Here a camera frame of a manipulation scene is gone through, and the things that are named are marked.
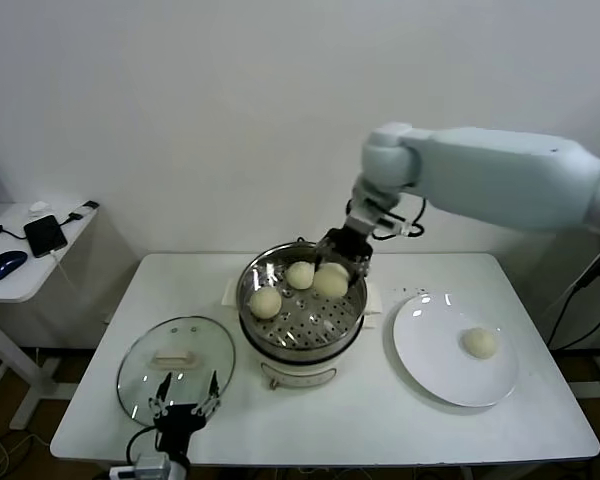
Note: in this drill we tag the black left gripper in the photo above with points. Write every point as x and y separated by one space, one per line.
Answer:
177 422

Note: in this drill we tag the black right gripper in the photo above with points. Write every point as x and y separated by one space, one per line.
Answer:
347 245

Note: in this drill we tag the white steamed baozi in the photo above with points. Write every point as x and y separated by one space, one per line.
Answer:
330 281
478 343
266 302
300 275

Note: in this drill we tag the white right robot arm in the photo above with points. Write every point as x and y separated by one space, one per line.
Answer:
480 175

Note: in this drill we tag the perforated steel steamer basket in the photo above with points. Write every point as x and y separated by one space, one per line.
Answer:
305 320

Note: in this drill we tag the cream electric cooker base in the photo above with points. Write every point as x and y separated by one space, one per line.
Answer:
300 372

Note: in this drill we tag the white round plate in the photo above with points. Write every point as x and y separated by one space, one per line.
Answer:
430 340

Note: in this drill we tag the white side desk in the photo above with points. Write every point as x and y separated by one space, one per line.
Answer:
10 290

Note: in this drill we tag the white adapter with black plugs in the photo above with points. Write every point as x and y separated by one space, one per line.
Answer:
83 209

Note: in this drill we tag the black smartphone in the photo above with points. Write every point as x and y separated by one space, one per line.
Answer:
45 236

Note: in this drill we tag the blue computer mouse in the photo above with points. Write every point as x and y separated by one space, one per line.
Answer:
5 264

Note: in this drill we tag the small white case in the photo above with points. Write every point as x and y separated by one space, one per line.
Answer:
38 207

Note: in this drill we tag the black power adapter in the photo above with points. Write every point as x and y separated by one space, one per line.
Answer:
592 272

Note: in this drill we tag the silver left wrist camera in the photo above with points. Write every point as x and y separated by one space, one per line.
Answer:
147 466

